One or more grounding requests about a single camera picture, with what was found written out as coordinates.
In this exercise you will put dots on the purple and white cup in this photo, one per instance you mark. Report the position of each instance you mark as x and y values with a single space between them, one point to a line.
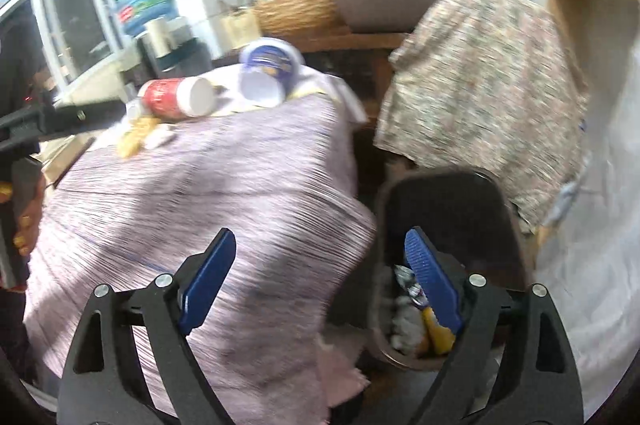
270 65

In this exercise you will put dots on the paisley patterned cloth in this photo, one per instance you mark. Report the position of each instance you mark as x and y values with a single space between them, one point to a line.
480 95

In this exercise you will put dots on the dark brown bin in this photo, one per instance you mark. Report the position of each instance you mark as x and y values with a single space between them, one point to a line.
450 205

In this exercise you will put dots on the dark green cup holder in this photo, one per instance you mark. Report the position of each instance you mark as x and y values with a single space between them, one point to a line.
182 47

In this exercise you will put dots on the person's left hand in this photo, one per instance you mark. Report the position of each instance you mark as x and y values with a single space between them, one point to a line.
31 220

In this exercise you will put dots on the woven basket basin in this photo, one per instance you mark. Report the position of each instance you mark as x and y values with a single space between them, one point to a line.
300 12

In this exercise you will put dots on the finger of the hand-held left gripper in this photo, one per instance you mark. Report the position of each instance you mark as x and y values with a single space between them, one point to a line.
60 117

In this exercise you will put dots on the water dispenser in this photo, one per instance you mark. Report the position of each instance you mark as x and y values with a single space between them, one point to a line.
185 65

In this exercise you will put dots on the green and yellow packet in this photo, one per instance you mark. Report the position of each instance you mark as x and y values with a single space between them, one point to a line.
135 137

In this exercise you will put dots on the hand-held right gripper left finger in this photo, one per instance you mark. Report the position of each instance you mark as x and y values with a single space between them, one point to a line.
210 280

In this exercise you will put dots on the purple woven tablecloth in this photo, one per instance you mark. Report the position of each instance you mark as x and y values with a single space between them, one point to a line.
225 205

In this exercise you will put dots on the stack of paper cups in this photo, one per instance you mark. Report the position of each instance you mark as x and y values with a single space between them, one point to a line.
156 35

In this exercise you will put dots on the light wooden shelf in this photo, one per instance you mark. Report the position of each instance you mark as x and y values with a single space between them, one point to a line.
595 20

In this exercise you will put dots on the white cloth with yellow trim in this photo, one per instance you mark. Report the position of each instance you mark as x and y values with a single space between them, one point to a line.
325 90

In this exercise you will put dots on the dark wooden counter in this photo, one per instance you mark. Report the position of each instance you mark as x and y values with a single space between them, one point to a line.
350 42

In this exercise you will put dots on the sliding window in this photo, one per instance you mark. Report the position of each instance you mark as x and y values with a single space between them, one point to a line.
70 15

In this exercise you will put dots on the white paper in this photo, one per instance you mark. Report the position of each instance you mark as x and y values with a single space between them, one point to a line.
159 139

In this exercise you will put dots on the red canister with white lid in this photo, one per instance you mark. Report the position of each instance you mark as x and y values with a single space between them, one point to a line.
170 97

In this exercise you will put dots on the small white cup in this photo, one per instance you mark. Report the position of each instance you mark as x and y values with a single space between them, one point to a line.
134 110

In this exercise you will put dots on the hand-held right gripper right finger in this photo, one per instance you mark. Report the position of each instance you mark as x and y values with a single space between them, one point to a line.
432 285

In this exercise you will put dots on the beige chopstick holder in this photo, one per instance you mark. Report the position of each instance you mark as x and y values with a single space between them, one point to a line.
240 27

